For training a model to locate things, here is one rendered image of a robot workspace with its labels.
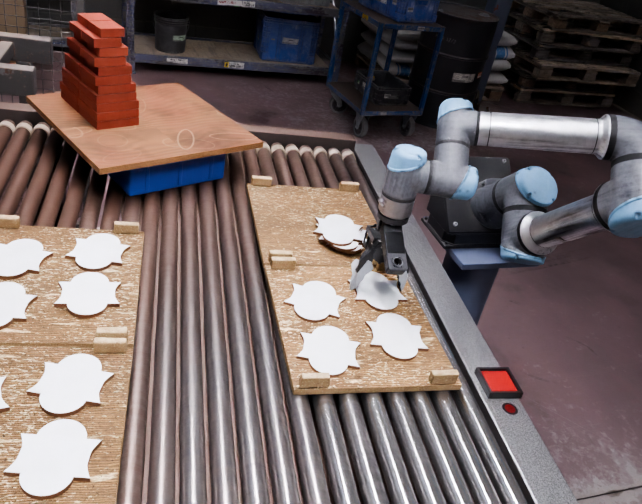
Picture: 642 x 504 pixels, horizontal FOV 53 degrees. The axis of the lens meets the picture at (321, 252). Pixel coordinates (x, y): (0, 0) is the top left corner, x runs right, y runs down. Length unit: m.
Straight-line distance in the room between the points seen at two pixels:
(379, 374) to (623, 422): 1.87
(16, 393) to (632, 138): 1.27
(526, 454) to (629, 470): 1.56
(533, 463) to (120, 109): 1.36
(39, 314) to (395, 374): 0.71
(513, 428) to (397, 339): 0.29
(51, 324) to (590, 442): 2.15
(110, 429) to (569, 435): 2.06
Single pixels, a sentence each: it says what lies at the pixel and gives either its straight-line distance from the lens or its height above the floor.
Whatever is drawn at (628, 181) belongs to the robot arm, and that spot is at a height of 1.34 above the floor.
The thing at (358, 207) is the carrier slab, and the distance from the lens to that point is 1.87.
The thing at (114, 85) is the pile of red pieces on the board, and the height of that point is 1.16.
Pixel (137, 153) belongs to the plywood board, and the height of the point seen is 1.04.
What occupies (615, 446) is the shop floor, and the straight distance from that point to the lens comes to 2.91.
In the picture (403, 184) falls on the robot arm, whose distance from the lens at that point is 1.37.
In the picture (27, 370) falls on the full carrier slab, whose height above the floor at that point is 0.94.
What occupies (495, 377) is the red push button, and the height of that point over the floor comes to 0.93.
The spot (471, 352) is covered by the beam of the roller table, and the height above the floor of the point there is 0.92.
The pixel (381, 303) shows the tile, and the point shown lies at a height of 0.94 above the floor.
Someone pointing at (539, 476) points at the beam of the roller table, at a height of 0.92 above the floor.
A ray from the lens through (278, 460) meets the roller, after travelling 1.14.
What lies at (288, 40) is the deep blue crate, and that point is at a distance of 5.83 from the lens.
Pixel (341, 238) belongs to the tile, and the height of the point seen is 0.97.
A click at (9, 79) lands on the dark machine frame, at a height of 0.99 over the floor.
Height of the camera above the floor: 1.80
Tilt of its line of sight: 32 degrees down
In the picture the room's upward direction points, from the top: 12 degrees clockwise
